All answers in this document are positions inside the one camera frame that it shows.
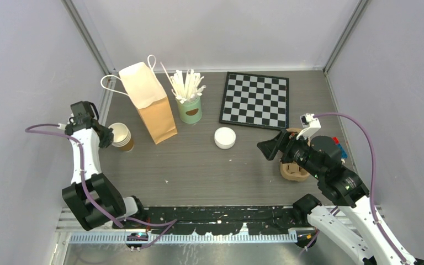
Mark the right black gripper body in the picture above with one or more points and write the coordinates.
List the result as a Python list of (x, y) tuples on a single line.
[(296, 150)]

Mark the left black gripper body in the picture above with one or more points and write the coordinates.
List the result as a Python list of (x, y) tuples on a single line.
[(105, 136)]

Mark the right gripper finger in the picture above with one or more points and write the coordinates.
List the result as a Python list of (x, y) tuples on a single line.
[(269, 151), (276, 140)]

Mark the stack of paper cups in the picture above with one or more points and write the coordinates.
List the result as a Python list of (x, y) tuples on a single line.
[(122, 137)]

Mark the stack of pulp cup carriers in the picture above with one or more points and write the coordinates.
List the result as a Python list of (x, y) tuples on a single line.
[(293, 172)]

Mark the stack of white lids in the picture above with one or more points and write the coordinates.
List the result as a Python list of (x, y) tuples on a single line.
[(224, 138)]

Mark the brown paper bag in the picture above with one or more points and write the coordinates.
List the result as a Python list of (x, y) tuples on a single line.
[(148, 97)]

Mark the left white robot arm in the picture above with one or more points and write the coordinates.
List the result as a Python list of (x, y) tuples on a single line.
[(91, 196)]

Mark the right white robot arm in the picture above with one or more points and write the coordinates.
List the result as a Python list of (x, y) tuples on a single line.
[(372, 242)]

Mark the red blue toy car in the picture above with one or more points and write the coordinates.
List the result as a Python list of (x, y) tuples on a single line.
[(338, 144)]

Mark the black white chessboard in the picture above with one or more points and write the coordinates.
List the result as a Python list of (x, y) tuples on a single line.
[(257, 101)]

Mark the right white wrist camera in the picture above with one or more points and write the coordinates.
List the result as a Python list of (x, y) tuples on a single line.
[(310, 124)]

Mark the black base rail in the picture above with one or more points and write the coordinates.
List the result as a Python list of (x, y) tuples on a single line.
[(225, 220)]

